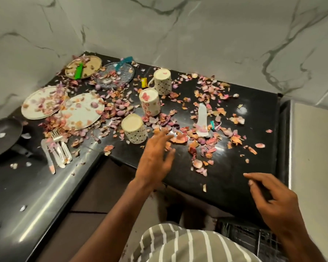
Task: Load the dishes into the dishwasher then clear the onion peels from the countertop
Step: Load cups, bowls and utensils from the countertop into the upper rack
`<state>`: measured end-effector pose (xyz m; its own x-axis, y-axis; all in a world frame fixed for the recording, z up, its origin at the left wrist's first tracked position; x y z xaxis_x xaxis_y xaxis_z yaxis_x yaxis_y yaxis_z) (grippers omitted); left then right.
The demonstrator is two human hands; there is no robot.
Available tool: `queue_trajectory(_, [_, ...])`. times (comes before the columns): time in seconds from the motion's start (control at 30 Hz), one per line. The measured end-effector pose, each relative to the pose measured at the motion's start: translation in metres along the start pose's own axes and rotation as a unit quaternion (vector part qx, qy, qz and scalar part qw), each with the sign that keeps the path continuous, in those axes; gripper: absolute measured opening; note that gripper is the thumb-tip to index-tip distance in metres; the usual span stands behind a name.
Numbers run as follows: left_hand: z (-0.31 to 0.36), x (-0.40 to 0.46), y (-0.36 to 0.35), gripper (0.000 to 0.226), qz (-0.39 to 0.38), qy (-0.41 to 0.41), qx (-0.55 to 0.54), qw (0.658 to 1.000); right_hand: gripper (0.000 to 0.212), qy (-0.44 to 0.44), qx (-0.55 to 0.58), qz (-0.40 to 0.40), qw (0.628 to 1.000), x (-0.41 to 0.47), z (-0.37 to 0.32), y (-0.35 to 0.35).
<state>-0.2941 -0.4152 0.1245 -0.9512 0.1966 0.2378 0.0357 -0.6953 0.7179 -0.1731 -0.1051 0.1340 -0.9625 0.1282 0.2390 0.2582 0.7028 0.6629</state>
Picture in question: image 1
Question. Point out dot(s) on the green lighter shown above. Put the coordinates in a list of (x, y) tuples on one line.
[(78, 70)]

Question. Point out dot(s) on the person's right thumb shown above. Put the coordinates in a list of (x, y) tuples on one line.
[(254, 192)]

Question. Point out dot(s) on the steel fork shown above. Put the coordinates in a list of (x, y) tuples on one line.
[(60, 151), (57, 156)]

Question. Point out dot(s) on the blue glass plate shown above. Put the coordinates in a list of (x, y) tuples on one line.
[(123, 73)]

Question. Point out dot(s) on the black plastic crate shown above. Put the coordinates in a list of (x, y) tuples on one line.
[(251, 238)]

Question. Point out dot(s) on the yellow small wrapper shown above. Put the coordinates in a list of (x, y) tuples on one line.
[(144, 82)]

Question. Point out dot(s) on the brown patterned plate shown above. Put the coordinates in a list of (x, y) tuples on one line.
[(91, 65)]

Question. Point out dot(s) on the white red-flowered mug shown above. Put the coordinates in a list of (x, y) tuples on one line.
[(150, 103)]

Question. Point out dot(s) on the white appliance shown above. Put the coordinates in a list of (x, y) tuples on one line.
[(314, 166)]

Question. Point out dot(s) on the teal peeler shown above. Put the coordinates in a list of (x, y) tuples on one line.
[(213, 125)]

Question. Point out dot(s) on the white floral plate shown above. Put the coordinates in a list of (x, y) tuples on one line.
[(83, 113), (35, 105)]

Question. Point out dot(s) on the striped grey shirt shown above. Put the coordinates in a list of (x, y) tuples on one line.
[(185, 245)]

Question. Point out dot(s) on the black frying pan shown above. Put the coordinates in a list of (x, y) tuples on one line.
[(2, 137)]

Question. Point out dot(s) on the person's right hand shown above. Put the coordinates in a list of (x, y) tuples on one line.
[(278, 207)]

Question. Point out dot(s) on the person's left forearm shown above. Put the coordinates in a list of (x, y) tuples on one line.
[(109, 221)]

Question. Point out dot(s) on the person's right forearm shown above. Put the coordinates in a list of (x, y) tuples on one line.
[(300, 245)]

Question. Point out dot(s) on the steel butter knife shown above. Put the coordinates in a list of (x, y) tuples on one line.
[(47, 156)]

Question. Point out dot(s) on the person's left hand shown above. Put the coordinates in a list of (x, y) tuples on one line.
[(153, 160)]

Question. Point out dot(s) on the scattered onion peels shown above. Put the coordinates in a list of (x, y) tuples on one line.
[(205, 133)]

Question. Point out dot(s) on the pile of small onions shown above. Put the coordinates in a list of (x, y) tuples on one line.
[(120, 105)]

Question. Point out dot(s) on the white plastic spatula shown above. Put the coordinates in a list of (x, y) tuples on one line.
[(202, 118)]

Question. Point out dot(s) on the teal plastic tool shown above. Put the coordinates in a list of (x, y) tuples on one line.
[(123, 62)]

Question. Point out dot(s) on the person's left thumb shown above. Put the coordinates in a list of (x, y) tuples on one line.
[(170, 159)]

